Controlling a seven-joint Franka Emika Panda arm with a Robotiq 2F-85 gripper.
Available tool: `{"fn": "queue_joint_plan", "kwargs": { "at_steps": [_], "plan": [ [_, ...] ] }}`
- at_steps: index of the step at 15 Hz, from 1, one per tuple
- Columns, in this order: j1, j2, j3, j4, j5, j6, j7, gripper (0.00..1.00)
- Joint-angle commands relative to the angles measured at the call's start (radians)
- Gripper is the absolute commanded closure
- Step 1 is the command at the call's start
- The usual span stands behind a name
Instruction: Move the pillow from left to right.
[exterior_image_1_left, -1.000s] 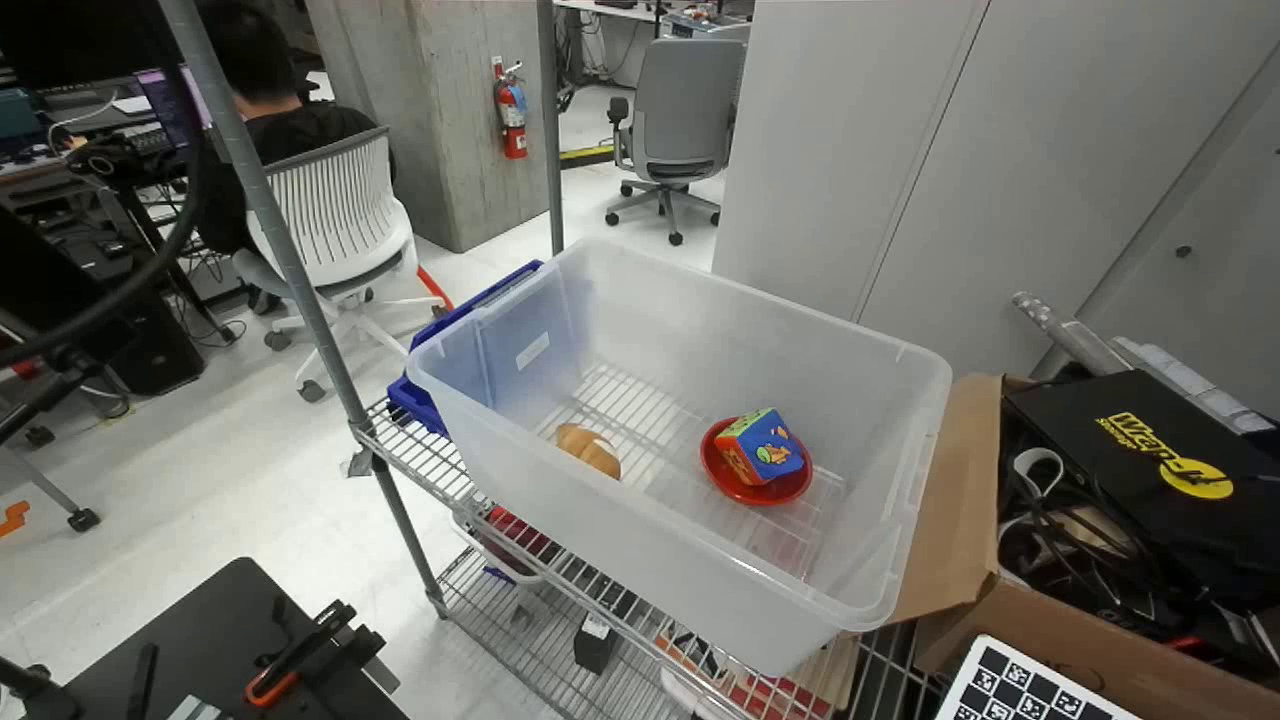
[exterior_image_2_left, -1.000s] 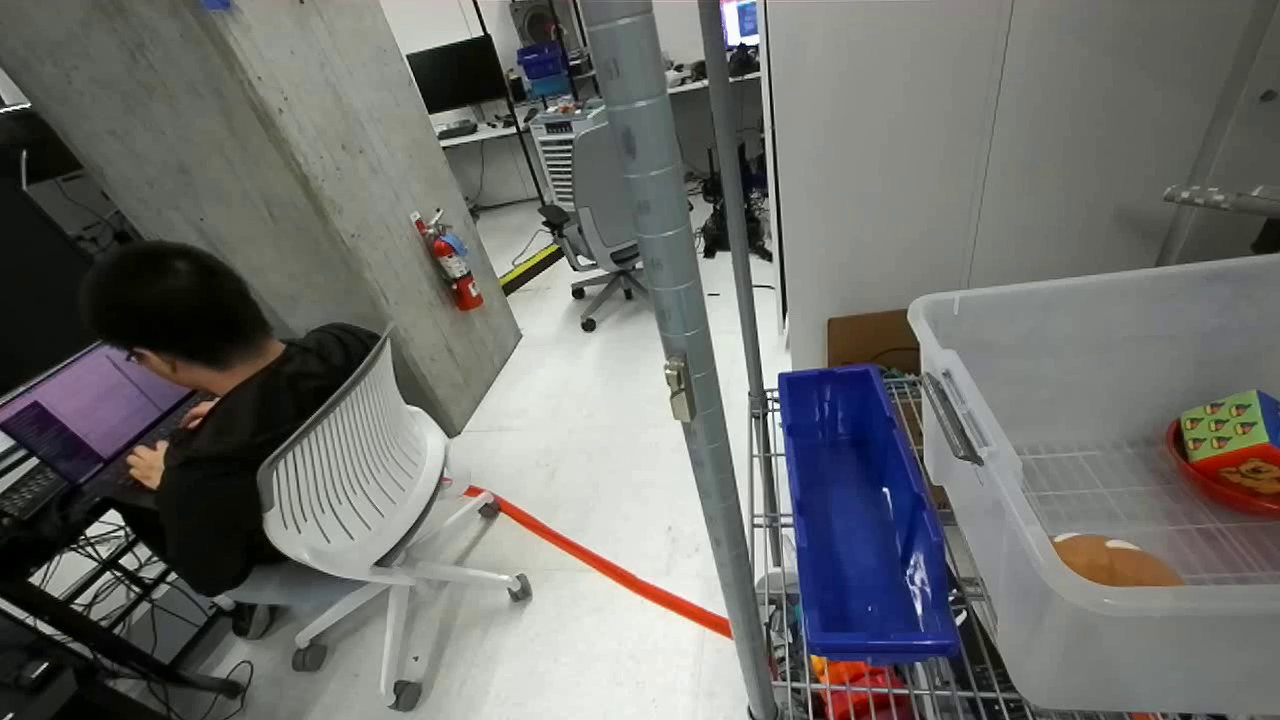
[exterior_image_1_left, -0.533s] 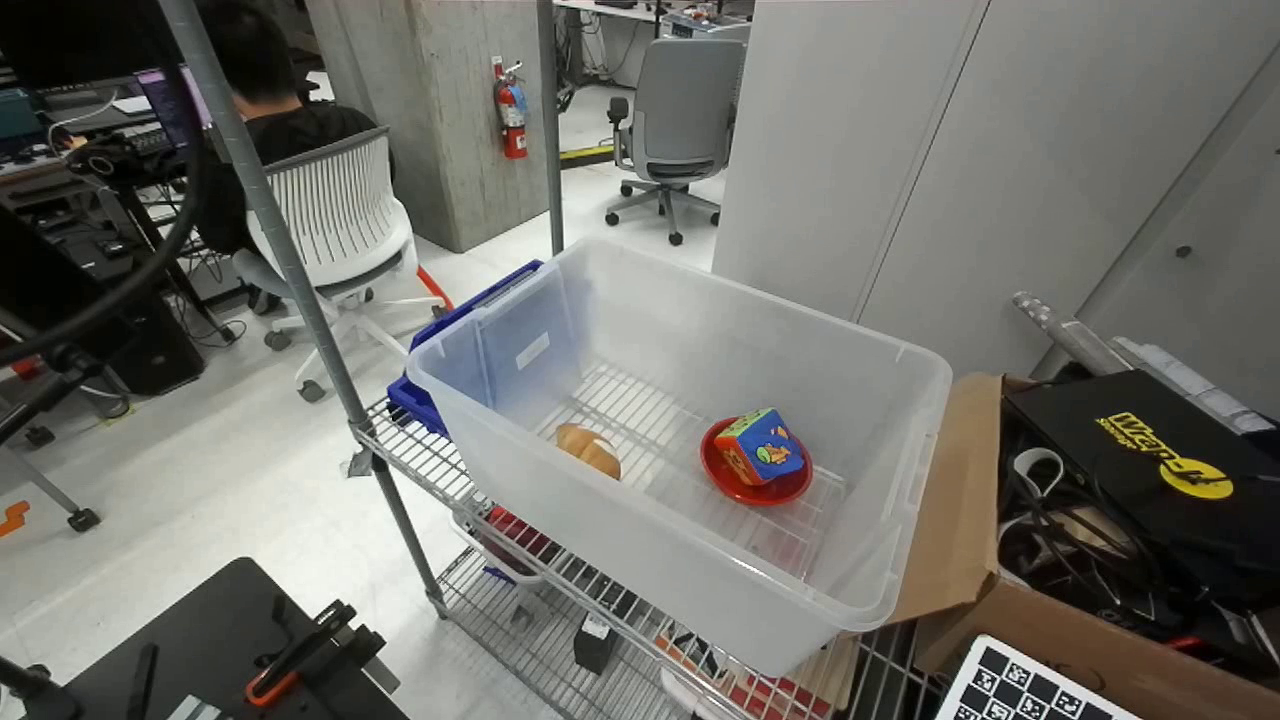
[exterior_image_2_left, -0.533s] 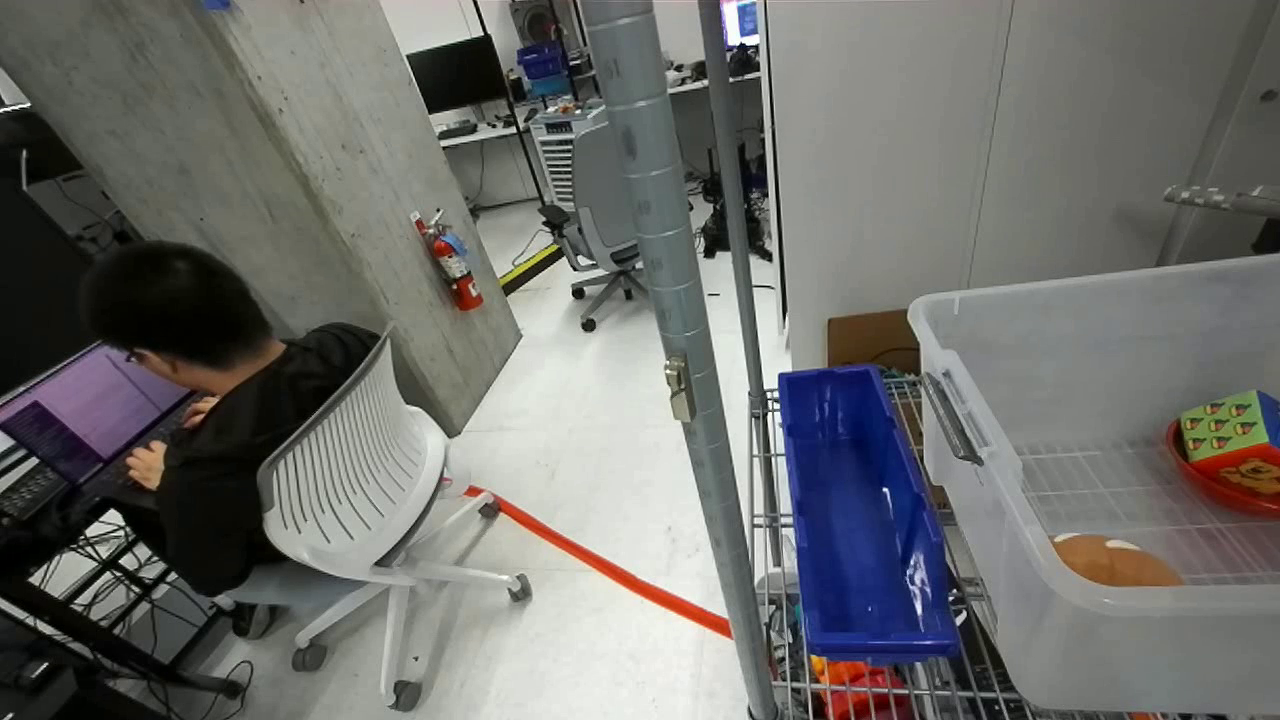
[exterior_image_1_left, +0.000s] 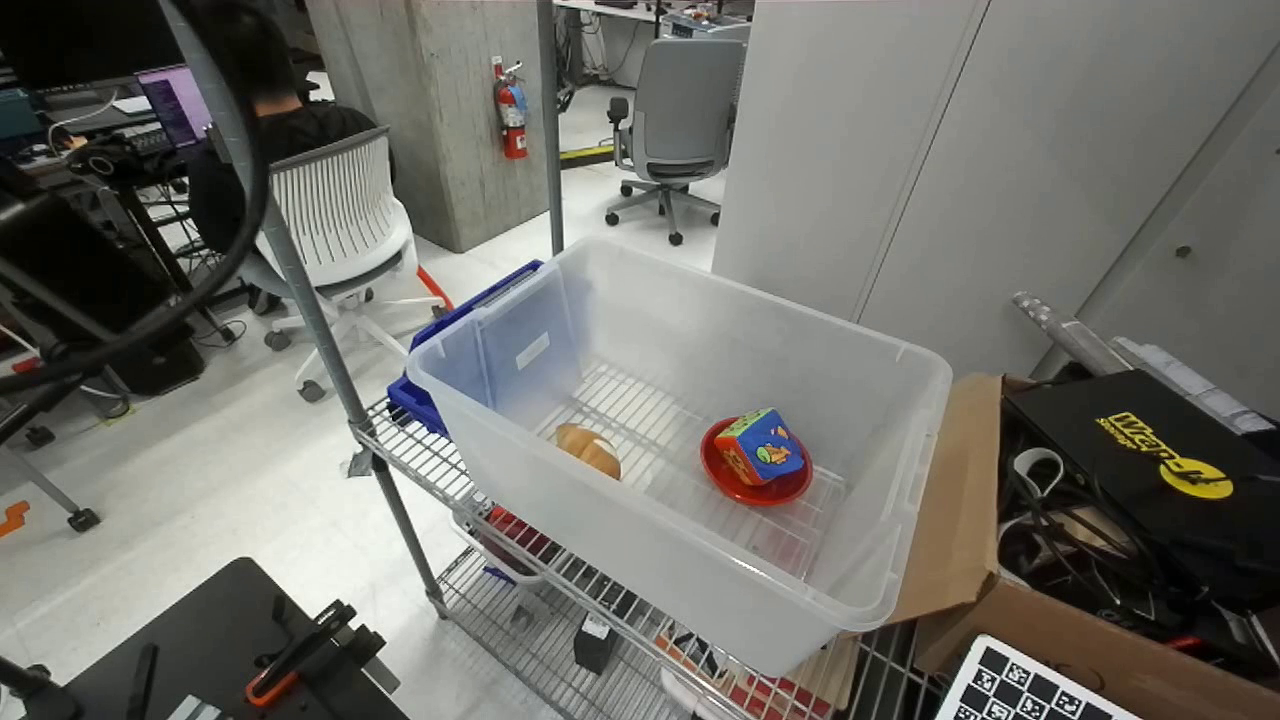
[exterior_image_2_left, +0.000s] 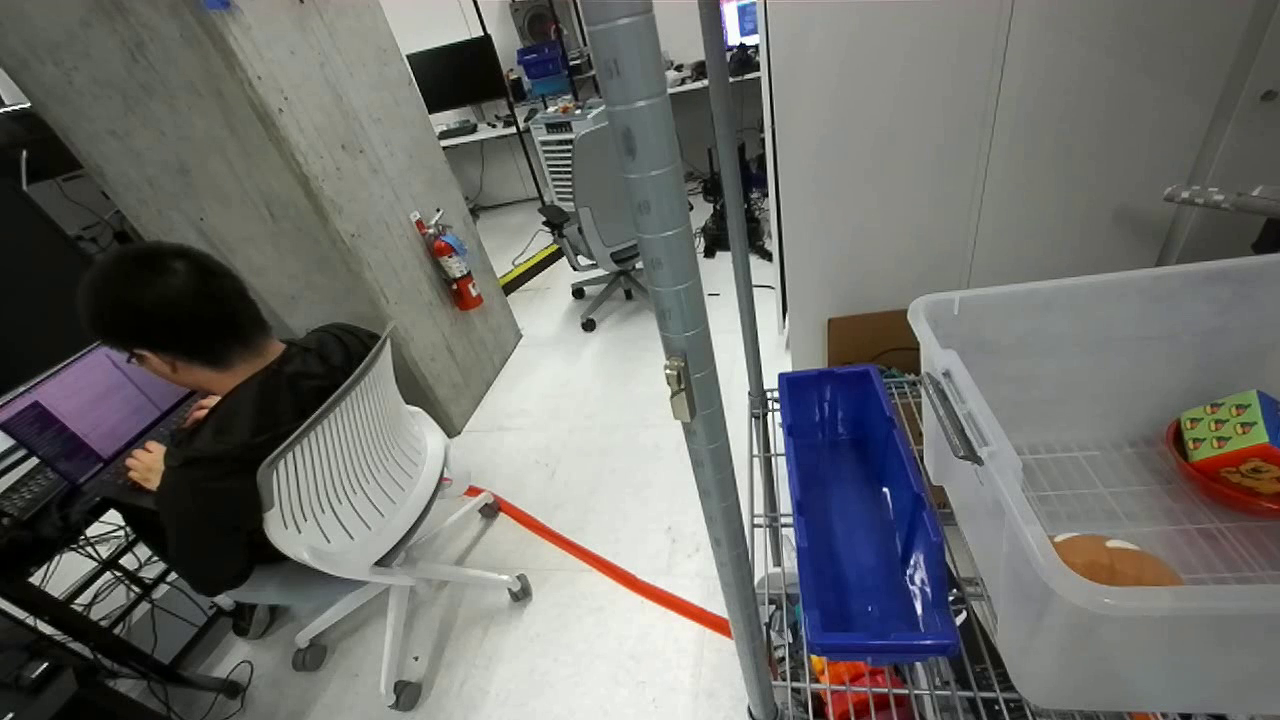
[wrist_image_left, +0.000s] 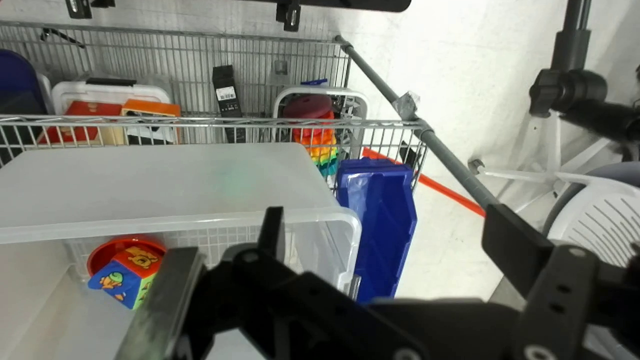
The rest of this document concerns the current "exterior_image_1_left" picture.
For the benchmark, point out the colourful cube pillow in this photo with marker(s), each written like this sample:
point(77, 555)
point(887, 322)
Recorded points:
point(761, 446)

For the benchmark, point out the clear plastic storage bin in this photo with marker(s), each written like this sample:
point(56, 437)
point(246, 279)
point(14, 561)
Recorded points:
point(641, 333)

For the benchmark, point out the tan bread roll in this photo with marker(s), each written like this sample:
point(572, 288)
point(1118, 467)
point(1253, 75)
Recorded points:
point(590, 451)

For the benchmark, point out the red toy bowl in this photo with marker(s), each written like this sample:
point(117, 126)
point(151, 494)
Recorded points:
point(726, 475)

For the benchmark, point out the orange floor tape strip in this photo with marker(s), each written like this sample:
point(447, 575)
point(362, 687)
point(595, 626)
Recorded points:
point(432, 288)

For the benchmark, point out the blue plastic bin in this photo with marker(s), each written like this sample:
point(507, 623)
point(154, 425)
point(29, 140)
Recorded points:
point(414, 398)

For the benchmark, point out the grey office chair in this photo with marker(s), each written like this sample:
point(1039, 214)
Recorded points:
point(683, 113)

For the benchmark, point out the red fire extinguisher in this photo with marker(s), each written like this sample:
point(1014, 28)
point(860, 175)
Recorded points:
point(508, 113)

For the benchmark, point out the white mesh office chair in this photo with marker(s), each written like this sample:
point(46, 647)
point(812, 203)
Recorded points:
point(341, 221)

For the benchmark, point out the large cardboard box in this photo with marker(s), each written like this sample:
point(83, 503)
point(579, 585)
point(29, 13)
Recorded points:
point(960, 535)

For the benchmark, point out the person in black shirt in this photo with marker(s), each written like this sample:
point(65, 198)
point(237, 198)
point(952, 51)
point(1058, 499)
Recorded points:
point(287, 126)

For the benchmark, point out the black orange clamp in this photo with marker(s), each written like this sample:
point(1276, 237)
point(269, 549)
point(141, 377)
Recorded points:
point(303, 655)

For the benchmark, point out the black white calibration board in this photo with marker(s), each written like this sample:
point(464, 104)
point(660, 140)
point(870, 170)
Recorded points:
point(1020, 687)

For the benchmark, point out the black table plate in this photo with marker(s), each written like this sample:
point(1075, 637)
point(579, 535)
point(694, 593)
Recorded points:
point(202, 641)

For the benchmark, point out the black bag yellow logo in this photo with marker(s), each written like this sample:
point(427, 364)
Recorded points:
point(1160, 467)

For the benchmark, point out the purple laptop screen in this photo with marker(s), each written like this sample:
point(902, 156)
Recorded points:
point(177, 104)

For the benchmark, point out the black equipment stand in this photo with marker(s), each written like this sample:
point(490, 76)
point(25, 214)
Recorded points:
point(83, 265)

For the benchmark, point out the grey metal rack post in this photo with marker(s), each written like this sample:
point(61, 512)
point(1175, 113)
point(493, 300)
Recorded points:
point(548, 133)
point(332, 360)

